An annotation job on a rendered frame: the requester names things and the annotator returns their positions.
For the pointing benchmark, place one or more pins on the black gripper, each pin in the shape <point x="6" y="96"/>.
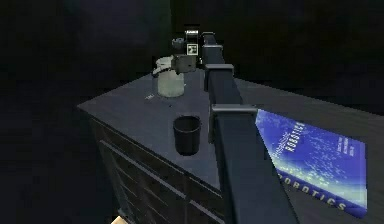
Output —
<point x="182" y="59"/>

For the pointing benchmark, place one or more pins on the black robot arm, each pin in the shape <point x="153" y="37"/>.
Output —
<point x="233" y="140"/>

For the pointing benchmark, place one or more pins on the white translucent lidded mug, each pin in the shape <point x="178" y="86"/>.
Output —
<point x="170" y="82"/>

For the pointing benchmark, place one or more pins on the dark chest of drawers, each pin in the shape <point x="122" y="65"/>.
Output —
<point x="160" y="133"/>

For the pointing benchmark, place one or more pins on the black cup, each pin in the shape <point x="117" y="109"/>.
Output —
<point x="186" y="135"/>

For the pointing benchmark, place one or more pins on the blue book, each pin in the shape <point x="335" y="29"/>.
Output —
<point x="316" y="156"/>

